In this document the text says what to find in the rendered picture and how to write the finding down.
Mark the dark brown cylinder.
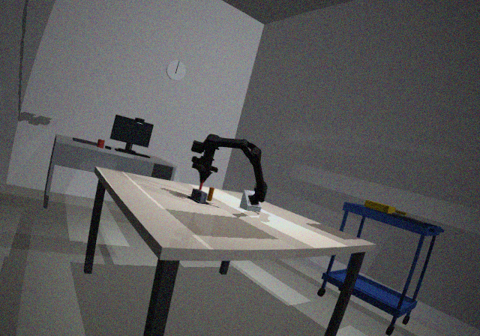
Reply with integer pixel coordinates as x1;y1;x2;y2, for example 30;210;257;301
207;187;214;201

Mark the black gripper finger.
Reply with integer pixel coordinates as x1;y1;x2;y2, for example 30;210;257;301
203;171;212;183
197;169;207;183

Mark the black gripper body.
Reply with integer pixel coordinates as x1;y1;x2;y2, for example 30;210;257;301
192;155;218;173

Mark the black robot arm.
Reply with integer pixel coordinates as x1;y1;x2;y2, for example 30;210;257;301
191;134;268;205

